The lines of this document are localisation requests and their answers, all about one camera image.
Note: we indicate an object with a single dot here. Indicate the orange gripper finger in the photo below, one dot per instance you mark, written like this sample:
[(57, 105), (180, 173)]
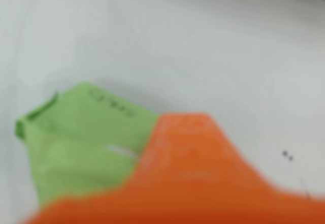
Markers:
[(188, 168)]

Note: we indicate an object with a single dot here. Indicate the green paper rubbish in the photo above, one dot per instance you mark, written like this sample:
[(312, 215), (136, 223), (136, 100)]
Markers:
[(83, 137)]

